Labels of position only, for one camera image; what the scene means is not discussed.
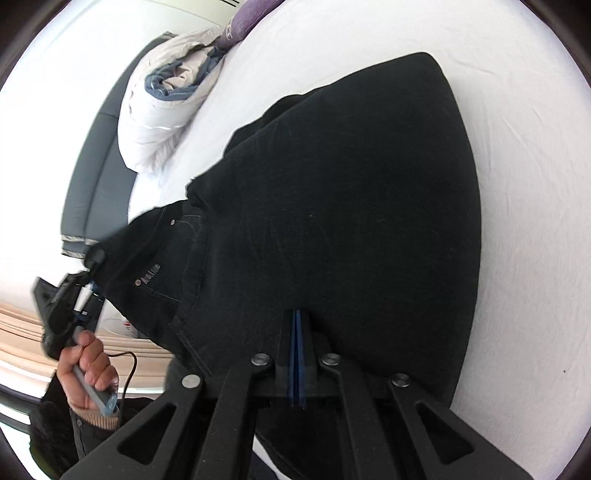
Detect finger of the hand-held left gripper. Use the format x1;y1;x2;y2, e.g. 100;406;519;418
84;244;109;277
85;277;106;308

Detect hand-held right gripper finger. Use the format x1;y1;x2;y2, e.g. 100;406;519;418
295;310;532;480
60;310;297;480

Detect black pants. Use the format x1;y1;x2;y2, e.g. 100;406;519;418
88;52;483;480

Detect person's left forearm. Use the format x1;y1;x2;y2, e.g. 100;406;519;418
68;396;158;462

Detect person's left hand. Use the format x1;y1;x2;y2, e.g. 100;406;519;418
56;330;120;410

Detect grey bed headboard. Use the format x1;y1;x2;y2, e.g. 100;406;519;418
60;108;139;261

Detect rolled beige duvet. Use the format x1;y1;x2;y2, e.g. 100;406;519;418
117;23;232;175

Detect purple cushion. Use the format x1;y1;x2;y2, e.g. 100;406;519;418
217;0;282;49

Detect black cable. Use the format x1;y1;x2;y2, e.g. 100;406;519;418
108;351;138;402

